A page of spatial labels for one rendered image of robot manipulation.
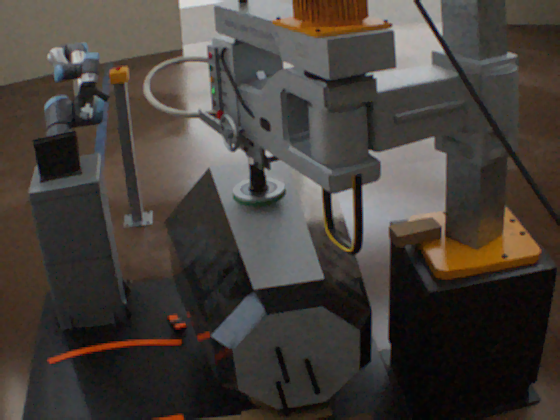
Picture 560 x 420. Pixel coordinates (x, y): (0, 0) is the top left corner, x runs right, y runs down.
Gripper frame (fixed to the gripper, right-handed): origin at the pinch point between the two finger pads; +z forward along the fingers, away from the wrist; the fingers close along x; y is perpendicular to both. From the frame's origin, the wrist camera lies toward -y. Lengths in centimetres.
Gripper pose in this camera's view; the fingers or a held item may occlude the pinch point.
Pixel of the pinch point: (89, 122)
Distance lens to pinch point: 374.4
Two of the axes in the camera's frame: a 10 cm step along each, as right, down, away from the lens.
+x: 3.4, -0.9, -9.3
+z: 0.0, 10.0, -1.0
